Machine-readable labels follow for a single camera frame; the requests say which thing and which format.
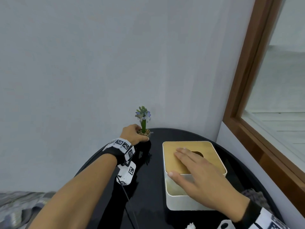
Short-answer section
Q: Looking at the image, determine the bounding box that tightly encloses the black right wrist strap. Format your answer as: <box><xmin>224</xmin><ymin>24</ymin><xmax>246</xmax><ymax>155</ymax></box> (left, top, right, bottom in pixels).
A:
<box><xmin>238</xmin><ymin>199</ymin><xmax>262</xmax><ymax>229</ymax></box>

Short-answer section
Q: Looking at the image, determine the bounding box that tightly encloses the white marker wrist band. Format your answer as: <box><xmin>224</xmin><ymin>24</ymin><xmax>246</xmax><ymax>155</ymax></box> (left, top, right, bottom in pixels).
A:
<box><xmin>255</xmin><ymin>207</ymin><xmax>291</xmax><ymax>229</ymax></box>
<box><xmin>103</xmin><ymin>138</ymin><xmax>135</xmax><ymax>159</ymax></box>

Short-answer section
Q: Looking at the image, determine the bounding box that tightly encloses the grey patterned blanket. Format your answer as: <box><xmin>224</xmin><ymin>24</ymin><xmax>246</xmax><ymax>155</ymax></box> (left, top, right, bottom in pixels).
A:
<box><xmin>0</xmin><ymin>191</ymin><xmax>57</xmax><ymax>229</ymax></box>

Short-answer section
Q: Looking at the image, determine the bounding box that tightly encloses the black wrist strap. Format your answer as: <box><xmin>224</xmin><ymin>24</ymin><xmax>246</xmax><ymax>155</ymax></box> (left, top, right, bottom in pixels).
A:
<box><xmin>102</xmin><ymin>146</ymin><xmax>129</xmax><ymax>167</ymax></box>
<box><xmin>238</xmin><ymin>199</ymin><xmax>262</xmax><ymax>229</ymax></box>

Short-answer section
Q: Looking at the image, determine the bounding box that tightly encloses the person's left hand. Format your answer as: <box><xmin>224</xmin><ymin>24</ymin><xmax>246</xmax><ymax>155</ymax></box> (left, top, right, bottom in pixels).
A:
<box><xmin>119</xmin><ymin>124</ymin><xmax>150</xmax><ymax>146</ymax></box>

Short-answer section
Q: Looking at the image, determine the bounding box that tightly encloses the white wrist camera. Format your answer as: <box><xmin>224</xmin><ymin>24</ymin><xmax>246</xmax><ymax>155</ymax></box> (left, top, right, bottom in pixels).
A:
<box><xmin>116</xmin><ymin>161</ymin><xmax>137</xmax><ymax>186</ymax></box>
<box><xmin>219</xmin><ymin>219</ymin><xmax>236</xmax><ymax>229</ymax></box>

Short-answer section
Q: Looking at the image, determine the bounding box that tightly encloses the person's left forearm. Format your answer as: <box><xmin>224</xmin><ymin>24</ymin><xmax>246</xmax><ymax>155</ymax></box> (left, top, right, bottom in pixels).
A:
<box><xmin>28</xmin><ymin>154</ymin><xmax>118</xmax><ymax>229</ymax></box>

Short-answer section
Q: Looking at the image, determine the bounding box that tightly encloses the white marker right wrist band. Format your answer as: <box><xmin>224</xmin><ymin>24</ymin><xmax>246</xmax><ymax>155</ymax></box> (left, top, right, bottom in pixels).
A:
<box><xmin>255</xmin><ymin>207</ymin><xmax>291</xmax><ymax>229</ymax></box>

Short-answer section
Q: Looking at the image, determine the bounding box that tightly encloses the person's right hand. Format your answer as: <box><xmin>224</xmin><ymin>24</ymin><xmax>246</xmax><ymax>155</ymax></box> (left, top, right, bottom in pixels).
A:
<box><xmin>168</xmin><ymin>147</ymin><xmax>251</xmax><ymax>223</ymax></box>

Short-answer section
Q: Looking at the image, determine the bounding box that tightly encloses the grey fuzzy object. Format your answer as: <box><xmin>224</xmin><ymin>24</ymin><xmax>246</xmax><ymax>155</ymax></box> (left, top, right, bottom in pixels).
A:
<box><xmin>241</xmin><ymin>188</ymin><xmax>271</xmax><ymax>213</ymax></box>

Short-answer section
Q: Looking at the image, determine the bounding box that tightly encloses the white tissue box wooden lid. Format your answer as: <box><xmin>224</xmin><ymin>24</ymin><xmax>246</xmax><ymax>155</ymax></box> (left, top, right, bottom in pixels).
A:
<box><xmin>163</xmin><ymin>141</ymin><xmax>228</xmax><ymax>211</ymax></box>

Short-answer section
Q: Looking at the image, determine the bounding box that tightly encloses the black left wrist strap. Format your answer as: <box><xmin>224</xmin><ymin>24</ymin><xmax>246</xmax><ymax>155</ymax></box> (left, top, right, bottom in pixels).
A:
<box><xmin>102</xmin><ymin>146</ymin><xmax>129</xmax><ymax>167</ymax></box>

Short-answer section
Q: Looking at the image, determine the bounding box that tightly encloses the small potted flower plant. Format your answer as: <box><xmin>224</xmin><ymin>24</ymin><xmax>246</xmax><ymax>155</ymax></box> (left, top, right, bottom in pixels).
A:
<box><xmin>135</xmin><ymin>106</ymin><xmax>152</xmax><ymax>137</ymax></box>

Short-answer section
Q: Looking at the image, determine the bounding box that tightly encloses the glass window pane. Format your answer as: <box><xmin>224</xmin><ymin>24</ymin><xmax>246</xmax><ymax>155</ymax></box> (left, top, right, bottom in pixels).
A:
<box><xmin>241</xmin><ymin>0</ymin><xmax>305</xmax><ymax>162</ymax></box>

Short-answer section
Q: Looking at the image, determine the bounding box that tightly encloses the white marker left wrist band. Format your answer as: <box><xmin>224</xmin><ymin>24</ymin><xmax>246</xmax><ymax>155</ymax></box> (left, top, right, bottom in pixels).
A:
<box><xmin>103</xmin><ymin>138</ymin><xmax>135</xmax><ymax>159</ymax></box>

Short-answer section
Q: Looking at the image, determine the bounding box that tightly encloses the black cable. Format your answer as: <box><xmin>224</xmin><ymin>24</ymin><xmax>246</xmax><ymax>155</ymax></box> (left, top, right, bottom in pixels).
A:
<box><xmin>118</xmin><ymin>175</ymin><xmax>140</xmax><ymax>229</ymax></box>

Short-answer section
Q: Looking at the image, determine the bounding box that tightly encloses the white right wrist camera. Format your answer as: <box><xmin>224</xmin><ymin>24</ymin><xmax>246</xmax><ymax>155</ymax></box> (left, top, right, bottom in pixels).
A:
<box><xmin>219</xmin><ymin>219</ymin><xmax>236</xmax><ymax>229</ymax></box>

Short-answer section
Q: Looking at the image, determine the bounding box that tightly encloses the brown wooden window frame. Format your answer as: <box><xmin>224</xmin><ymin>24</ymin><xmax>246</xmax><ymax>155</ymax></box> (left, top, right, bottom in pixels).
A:
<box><xmin>223</xmin><ymin>0</ymin><xmax>305</xmax><ymax>211</ymax></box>

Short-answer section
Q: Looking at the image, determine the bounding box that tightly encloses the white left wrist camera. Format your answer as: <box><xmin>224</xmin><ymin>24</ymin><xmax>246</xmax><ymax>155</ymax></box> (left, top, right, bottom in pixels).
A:
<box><xmin>116</xmin><ymin>161</ymin><xmax>137</xmax><ymax>186</ymax></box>

